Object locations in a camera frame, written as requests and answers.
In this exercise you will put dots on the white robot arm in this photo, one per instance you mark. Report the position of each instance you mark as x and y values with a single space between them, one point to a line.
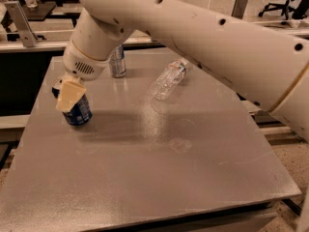
268 68

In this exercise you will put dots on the dark background table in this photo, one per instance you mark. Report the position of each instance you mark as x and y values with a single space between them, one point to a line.
40 13

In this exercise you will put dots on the silver slim energy drink can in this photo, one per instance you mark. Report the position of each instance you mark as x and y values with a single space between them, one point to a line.
117 63

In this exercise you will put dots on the clear plastic water bottle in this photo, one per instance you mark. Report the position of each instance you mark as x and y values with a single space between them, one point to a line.
169 79

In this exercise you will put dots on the dark background bench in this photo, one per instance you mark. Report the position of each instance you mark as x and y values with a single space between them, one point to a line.
59 3

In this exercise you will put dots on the blue pepsi can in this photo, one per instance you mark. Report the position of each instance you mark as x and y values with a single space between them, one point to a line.
81 112

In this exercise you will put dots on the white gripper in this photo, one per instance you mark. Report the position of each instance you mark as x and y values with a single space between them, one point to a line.
81 64

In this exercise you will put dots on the left metal glass bracket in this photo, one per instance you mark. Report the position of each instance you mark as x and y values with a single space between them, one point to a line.
21 23

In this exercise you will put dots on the right metal glass bracket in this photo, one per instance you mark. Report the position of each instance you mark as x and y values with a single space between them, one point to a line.
239 8

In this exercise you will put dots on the metal glass bracket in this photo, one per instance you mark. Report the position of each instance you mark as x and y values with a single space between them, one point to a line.
239 8
21 23

